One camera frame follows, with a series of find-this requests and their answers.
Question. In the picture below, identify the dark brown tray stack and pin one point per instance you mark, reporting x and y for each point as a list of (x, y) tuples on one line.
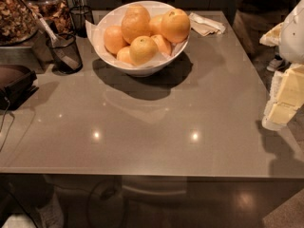
[(16, 85)]

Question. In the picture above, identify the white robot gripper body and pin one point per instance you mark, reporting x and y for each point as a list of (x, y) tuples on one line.
[(294, 37)]

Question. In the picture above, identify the right top orange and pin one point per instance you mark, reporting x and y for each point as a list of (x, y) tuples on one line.
[(175, 25)]

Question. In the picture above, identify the plastic scoop spoon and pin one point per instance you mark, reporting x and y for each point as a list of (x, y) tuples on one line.
[(52, 35)]

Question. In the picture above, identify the folded paper napkins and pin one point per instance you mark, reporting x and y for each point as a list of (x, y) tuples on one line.
[(205, 26)]

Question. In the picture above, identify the person in dark clothes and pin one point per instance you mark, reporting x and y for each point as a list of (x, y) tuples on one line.
[(253, 18)]

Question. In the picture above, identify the black mesh cup rear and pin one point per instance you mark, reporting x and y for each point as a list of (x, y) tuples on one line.
[(79, 15)]

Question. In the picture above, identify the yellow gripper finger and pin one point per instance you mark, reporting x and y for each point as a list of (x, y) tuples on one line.
[(272, 37), (286, 97)]

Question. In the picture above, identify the white sneaker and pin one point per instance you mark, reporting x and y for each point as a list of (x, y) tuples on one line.
[(276, 64)]

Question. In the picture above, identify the white ceramic bowl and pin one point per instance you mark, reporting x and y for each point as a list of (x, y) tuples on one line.
[(139, 67)]

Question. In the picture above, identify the large glass nut jar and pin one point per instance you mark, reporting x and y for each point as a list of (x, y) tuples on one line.
[(17, 23)]

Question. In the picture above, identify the orange behind right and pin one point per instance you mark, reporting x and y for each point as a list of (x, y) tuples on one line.
[(155, 24)]

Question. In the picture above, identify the small front left orange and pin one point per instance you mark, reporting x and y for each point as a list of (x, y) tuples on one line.
[(123, 55)]

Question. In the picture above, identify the rear glass snack jar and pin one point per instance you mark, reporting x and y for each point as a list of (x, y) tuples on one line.
[(56, 11)]

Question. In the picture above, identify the front centre orange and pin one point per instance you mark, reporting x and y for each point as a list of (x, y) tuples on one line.
[(142, 50)]

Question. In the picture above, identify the orange front right wedge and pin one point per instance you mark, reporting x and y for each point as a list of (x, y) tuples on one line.
[(163, 44)]

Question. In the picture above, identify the large top orange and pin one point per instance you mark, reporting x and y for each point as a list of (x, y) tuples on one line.
[(135, 23)]

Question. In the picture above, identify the black mesh cup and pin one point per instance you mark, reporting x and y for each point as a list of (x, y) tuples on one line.
[(79, 15), (66, 53)]

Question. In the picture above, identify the black mesh cup front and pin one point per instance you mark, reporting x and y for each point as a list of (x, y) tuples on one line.
[(66, 53)]

